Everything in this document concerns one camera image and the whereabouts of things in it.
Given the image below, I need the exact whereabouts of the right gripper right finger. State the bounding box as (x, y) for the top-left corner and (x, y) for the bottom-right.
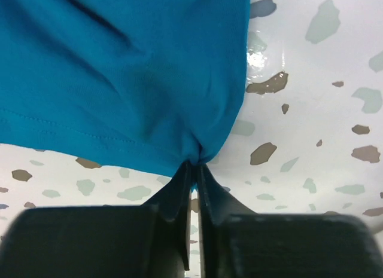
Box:
(196, 166), (382, 277)

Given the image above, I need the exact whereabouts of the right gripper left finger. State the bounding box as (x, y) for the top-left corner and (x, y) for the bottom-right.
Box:
(1, 161), (192, 278)

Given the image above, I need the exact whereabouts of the blue polo t shirt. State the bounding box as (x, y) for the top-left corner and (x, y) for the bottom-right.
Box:
(1, 0), (250, 176)

